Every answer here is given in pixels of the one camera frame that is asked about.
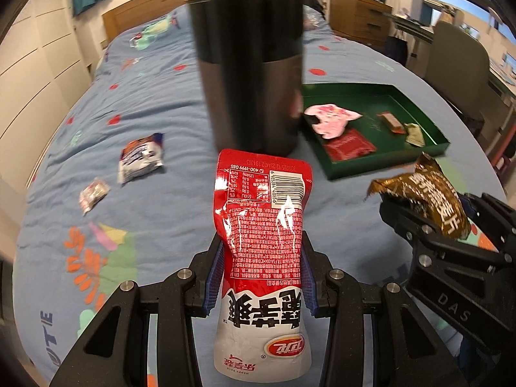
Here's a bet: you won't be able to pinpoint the beige desk chair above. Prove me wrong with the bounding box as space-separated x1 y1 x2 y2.
424 21 490 122

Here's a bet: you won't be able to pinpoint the blue patterned bed duvet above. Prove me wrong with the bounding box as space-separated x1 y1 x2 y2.
11 4 509 387

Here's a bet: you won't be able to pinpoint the black hanging bag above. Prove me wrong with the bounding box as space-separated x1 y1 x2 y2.
383 36 408 66

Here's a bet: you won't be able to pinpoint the red flat packet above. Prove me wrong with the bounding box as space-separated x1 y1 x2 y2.
324 129 377 163

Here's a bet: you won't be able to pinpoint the black backpack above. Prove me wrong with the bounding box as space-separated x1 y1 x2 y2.
303 0 325 17

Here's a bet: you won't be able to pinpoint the white wardrobe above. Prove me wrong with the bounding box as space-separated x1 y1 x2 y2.
1 0 92 194

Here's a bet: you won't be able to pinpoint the white blue crepe snack bag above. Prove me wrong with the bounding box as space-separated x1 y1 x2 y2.
117 133 164 185

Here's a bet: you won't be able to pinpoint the green tray box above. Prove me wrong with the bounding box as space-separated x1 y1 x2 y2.
301 83 450 180

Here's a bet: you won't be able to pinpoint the pink clear candy packet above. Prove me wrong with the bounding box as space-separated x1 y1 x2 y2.
79 177 110 215

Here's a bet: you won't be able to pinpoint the beige small wrapper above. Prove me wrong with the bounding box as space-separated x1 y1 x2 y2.
404 123 426 148

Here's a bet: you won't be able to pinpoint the brown oat snack bag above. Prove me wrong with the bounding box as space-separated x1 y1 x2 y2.
366 153 471 239

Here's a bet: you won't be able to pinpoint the wooden nightstand drawers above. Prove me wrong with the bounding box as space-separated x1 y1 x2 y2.
329 0 392 52

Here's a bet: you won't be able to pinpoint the red white snack pouch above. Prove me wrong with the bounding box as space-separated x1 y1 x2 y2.
213 149 312 382

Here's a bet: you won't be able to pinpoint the small orange brown bar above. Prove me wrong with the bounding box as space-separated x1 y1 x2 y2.
378 112 406 134

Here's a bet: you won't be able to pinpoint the pink cartoon snack packet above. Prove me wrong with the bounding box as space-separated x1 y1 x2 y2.
304 104 362 140

